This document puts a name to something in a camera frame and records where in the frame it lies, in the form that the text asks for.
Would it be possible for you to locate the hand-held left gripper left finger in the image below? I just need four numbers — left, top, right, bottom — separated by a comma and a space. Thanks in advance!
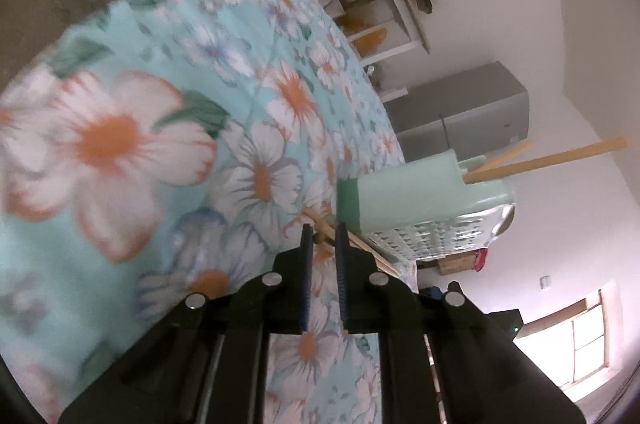
59, 224, 315, 424

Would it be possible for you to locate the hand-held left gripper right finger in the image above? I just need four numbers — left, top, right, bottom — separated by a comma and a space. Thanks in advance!
334, 222, 586, 424

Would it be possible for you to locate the mint green utensil basket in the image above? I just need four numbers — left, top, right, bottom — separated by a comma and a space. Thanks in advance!
336, 149, 517, 263

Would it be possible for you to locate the printed cardboard box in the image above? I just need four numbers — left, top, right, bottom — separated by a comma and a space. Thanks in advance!
417, 249, 477, 276

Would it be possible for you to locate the window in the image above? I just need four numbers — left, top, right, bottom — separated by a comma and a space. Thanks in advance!
515, 289, 619, 391

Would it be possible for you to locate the grey refrigerator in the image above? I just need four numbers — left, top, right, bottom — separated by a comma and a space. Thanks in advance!
382, 61, 531, 166

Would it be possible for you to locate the floral blue blanket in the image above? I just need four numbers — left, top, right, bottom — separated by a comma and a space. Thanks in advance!
0, 0, 419, 424

